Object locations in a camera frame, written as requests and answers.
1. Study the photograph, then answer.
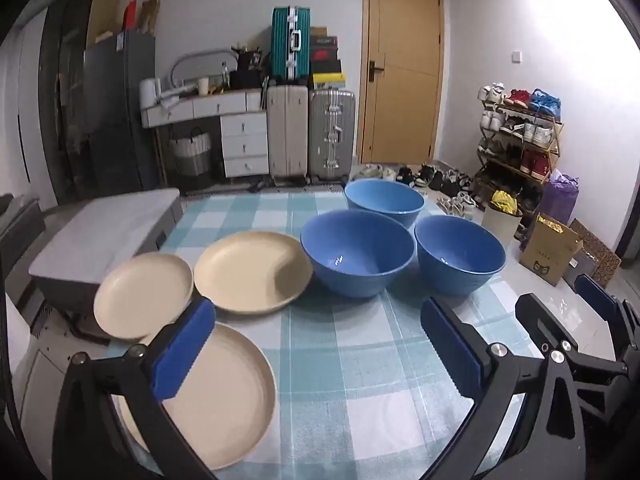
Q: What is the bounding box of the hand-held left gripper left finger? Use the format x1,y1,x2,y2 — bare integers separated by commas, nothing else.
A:
52,297,217,480

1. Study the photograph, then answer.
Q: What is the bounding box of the teal suitcase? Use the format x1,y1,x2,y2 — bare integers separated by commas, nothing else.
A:
271,6,312,83

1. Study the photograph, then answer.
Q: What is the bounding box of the brown paper bag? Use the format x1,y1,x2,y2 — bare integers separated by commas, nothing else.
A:
137,0,162,36

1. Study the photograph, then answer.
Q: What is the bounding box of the scattered group of shoes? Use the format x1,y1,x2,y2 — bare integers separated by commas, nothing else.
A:
352,162,493,221

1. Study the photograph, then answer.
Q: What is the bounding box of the purple bag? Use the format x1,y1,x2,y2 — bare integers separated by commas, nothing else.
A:
541,170,580,226

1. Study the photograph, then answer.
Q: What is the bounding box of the open cardboard box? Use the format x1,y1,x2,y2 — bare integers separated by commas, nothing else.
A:
518,212,584,287

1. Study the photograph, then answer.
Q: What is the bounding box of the beige suitcase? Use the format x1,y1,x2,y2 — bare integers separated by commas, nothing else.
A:
266,84,309,188

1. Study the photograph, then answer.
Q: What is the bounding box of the black bag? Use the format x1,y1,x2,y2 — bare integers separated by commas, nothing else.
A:
229,50,266,88

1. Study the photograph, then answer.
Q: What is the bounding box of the dark glass cabinet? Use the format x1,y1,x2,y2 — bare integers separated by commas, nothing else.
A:
39,0,98,206

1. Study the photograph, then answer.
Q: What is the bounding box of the yellow black shoe box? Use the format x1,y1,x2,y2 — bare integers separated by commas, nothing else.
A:
312,72,347,92

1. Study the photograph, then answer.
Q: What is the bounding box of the teal checkered tablecloth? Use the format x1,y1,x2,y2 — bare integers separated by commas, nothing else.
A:
95,191,551,480

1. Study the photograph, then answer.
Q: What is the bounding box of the blue bowl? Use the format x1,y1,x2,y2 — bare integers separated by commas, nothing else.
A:
344,178,426,229
414,215,507,296
300,209,417,298

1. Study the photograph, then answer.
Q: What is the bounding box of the yellow plastic bag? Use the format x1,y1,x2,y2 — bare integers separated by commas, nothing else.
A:
489,190,518,216

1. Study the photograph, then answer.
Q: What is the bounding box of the woven laundry basket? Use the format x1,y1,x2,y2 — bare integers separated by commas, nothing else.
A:
168,127,212,178

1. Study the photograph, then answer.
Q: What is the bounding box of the white dresser with drawers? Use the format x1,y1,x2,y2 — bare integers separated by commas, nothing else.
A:
141,89,271,179

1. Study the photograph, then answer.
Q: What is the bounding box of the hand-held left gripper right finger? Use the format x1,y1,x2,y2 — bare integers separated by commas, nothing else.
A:
420,296,586,480

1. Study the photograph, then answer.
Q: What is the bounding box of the wooden door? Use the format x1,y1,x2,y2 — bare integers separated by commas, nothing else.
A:
356,0,446,166

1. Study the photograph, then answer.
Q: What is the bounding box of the white kettle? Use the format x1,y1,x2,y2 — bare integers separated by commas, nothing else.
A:
139,78,162,111

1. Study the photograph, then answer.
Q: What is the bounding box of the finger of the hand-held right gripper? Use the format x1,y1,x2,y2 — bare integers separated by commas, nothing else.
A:
574,274,640,356
515,293,631,422

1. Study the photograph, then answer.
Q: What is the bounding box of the beige plate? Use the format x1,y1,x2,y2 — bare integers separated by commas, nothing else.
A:
93,252,195,341
193,231,314,316
117,322,277,471

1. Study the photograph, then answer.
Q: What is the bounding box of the tall flat cardboard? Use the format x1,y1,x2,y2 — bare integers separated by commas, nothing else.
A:
86,0,126,48

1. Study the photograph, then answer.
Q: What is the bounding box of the dark grey refrigerator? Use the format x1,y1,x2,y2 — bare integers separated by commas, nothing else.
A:
82,30,161,196

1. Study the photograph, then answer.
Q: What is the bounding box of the shoe rack with shoes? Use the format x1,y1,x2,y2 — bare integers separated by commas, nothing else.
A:
477,82,562,211

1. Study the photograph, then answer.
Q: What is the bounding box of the silver suitcase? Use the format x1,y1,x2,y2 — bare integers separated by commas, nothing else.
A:
307,89,357,185

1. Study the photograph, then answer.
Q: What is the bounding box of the cream trash bin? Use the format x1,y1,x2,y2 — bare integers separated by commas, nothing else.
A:
481,204,523,253

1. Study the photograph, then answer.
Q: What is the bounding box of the grey marble coffee table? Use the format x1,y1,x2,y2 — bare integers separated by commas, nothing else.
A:
28,187,183,316

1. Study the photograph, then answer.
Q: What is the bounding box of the patterned flat cardboard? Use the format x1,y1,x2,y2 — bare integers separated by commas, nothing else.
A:
562,218,622,288

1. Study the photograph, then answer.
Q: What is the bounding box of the white side cabinet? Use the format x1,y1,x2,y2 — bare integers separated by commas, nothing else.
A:
10,305,116,461

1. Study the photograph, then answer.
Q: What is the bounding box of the arched mirror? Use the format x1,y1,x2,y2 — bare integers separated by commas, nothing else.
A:
169,49,240,92

